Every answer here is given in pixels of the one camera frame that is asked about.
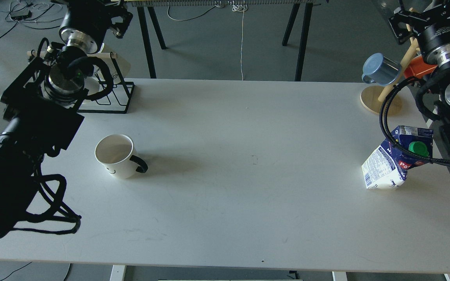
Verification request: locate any black wire rack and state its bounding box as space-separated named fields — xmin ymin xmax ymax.
xmin=27 ymin=51 xmax=135 ymax=114

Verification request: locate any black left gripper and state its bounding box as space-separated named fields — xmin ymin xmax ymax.
xmin=59 ymin=0 xmax=133 ymax=49

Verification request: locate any black trestle table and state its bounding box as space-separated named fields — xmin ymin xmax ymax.
xmin=129 ymin=0 xmax=314 ymax=82

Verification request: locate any orange mug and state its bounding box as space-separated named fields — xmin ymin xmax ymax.
xmin=404 ymin=55 xmax=437 ymax=78

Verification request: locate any blue metal mug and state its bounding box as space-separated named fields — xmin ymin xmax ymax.
xmin=361 ymin=53 xmax=402 ymax=87

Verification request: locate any blue white milk carton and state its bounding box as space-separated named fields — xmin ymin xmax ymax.
xmin=361 ymin=126 xmax=434 ymax=190

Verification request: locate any black power adapter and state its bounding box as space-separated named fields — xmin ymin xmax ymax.
xmin=10 ymin=9 xmax=32 ymax=21

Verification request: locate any wooden mug tree stand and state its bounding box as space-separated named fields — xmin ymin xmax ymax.
xmin=361 ymin=37 xmax=419 ymax=114

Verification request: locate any white smiley mug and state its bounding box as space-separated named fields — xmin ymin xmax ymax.
xmin=94 ymin=134 xmax=148 ymax=179

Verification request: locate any white hanging cable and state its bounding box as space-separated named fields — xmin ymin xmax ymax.
xmin=231 ymin=2 xmax=249 ymax=81

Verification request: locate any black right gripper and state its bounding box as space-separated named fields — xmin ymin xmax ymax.
xmin=389 ymin=0 xmax=450 ymax=53

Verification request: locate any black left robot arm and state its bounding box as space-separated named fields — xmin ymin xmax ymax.
xmin=0 ymin=0 xmax=133 ymax=239

